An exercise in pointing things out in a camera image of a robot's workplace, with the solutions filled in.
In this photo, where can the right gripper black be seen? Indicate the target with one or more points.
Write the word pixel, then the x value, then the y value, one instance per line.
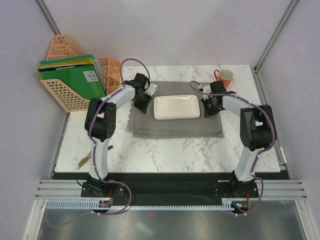
pixel 208 112

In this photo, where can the right aluminium frame post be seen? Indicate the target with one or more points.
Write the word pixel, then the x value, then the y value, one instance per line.
pixel 276 33

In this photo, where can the aluminium frame post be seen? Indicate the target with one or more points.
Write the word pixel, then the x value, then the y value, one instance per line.
pixel 276 33
pixel 48 16

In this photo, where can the left aluminium frame post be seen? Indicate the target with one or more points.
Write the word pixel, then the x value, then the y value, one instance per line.
pixel 48 16

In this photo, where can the white cable duct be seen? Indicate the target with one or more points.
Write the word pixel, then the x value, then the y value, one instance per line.
pixel 106 204

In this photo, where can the yellow folder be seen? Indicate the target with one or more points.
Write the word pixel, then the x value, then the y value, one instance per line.
pixel 81 59

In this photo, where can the gold fork green handle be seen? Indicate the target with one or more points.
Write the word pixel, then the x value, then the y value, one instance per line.
pixel 83 161

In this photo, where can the knife pink handle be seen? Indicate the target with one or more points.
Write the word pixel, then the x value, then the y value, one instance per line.
pixel 89 154

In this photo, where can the peach file organizer rack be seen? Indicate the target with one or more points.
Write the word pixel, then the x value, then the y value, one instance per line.
pixel 106 68

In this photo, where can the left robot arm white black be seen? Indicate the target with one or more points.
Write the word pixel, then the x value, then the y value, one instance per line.
pixel 100 124

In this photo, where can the green folder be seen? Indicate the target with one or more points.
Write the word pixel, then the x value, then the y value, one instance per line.
pixel 81 78

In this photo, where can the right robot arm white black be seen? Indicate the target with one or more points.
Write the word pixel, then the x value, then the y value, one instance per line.
pixel 256 130

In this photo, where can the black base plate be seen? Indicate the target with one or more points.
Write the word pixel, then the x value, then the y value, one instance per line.
pixel 172 188

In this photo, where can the white rectangular plate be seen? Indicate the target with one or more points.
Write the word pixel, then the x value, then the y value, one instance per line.
pixel 176 107

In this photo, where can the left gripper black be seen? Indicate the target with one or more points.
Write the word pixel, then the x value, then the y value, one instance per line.
pixel 143 107

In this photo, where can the orange mug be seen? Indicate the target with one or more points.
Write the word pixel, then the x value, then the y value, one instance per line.
pixel 223 75

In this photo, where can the aluminium rail profile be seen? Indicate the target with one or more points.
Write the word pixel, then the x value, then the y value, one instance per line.
pixel 270 189

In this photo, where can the grey placemat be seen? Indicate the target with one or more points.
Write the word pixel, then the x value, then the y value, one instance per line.
pixel 146 126

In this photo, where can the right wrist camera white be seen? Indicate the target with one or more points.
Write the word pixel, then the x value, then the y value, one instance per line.
pixel 206 91

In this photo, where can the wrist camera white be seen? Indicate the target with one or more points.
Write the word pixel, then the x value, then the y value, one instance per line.
pixel 150 91
pixel 206 91

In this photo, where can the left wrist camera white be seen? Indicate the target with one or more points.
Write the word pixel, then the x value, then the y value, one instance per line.
pixel 150 91

